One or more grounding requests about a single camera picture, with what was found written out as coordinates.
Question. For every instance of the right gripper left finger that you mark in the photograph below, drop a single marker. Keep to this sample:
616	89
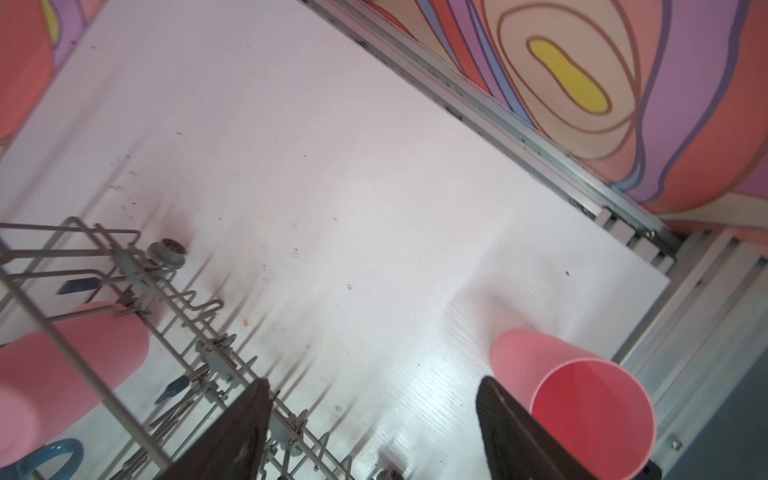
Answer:
231	448

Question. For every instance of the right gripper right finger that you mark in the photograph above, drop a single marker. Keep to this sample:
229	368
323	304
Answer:
515	444

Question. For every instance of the pink plastic cup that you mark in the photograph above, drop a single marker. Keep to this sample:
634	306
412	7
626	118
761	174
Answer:
42	394
595	409

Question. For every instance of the blue floral ceramic mug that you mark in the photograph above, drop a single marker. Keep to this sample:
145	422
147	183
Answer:
27	467

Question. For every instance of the grey wire dish rack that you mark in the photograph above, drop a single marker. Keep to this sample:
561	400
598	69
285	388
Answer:
193	372

